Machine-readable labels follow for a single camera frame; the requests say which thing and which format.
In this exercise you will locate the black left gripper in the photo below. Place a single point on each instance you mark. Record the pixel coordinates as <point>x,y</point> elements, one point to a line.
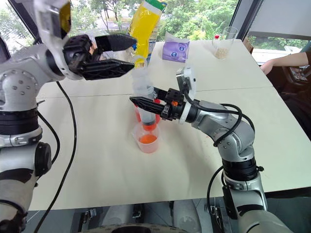
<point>74,55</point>

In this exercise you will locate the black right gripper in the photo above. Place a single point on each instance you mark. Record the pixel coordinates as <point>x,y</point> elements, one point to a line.
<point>173,108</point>

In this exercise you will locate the person's bare forearm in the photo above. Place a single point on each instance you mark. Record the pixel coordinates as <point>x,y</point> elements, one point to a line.
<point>291,60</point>

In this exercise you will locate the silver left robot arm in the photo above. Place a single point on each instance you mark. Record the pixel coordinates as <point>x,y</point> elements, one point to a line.
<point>17,85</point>

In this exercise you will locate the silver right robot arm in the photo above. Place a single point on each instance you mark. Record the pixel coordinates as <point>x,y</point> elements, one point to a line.
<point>233,145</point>

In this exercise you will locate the clear cup with red liquid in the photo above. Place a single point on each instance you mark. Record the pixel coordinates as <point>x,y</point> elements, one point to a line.
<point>137,114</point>
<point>148,145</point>

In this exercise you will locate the person's bare hand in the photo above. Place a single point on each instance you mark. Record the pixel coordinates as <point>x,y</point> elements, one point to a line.
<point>267,66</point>

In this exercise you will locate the yellow plastic bag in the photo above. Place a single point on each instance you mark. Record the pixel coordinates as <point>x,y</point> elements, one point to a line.
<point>144,29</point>

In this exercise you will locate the purple tissue pack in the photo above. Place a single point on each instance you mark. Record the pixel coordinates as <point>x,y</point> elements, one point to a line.
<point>175,49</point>

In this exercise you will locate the tall clear glass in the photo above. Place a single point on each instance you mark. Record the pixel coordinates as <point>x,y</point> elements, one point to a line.
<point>223,46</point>

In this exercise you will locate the small red-capped bottle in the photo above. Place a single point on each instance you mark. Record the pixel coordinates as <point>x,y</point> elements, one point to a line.
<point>216,37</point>

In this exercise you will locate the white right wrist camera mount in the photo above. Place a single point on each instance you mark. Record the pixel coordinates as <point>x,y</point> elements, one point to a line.
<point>187,80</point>

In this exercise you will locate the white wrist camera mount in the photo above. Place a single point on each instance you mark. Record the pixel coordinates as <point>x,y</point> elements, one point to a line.
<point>187,80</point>
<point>48,21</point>

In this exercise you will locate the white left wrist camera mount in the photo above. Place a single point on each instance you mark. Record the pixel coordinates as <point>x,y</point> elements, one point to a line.
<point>48,21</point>

